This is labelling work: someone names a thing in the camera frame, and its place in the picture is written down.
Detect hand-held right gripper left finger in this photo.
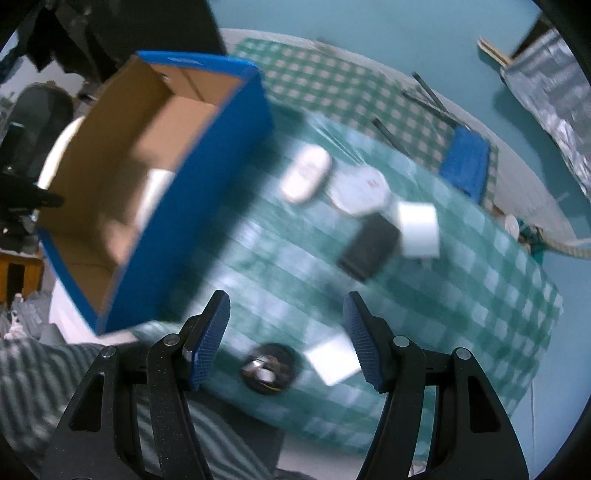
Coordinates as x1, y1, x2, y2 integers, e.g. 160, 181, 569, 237
41, 291, 232, 480

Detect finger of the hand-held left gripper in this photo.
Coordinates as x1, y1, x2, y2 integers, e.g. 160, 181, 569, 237
0, 178, 64, 213

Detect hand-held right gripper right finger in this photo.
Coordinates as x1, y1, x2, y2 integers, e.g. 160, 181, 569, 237
342, 291, 529, 480

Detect white cube charger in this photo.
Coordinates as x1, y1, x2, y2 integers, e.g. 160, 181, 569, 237
304, 335, 362, 387
394, 200, 441, 259

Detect round black speaker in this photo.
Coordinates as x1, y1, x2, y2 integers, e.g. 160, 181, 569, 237
240, 342, 301, 397

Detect black power adapter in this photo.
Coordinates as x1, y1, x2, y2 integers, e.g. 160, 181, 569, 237
337, 215, 402, 282

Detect blue cardboard box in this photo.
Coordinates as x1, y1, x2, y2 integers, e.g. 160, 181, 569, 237
36, 50, 273, 337

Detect white oval power bank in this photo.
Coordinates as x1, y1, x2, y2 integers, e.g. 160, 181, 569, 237
279, 145, 333, 204

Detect grey chair back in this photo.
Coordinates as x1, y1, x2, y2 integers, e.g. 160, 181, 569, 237
9, 83, 75, 176

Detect wooden cabinet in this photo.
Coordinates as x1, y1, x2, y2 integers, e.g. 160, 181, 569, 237
0, 251, 44, 305

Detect green checkered tablecloth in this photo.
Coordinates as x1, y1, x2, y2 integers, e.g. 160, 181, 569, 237
134, 37, 565, 462

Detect white item in box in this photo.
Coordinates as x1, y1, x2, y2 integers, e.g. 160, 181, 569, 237
139, 168, 177, 232

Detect white round disc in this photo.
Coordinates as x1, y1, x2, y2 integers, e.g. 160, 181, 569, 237
330, 166, 391, 215

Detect dark hanging clothes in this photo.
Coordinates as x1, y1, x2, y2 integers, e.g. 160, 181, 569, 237
23, 0, 227, 75

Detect blue rectangular pad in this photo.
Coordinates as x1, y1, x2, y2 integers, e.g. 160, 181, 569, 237
438, 127, 491, 204

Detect black rod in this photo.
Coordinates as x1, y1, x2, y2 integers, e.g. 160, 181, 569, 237
411, 71, 451, 114
372, 117, 409, 153

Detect silver foil sheet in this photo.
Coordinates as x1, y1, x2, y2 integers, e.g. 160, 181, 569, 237
501, 28, 591, 199

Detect wooden sticks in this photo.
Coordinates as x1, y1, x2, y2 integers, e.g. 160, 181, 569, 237
478, 37, 513, 70

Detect beige rope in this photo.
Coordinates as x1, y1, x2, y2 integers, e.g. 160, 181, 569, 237
545, 228, 591, 260

